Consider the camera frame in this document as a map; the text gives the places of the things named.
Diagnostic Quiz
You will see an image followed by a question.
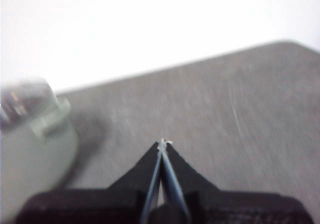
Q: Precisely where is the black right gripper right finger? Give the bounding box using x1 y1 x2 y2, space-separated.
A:
161 140 315 224

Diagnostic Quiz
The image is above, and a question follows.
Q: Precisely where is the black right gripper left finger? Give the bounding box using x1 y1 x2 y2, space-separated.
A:
14 140 163 224

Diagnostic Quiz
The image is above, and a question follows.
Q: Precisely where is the pale green electric pot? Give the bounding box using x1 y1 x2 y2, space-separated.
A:
0 96 80 222

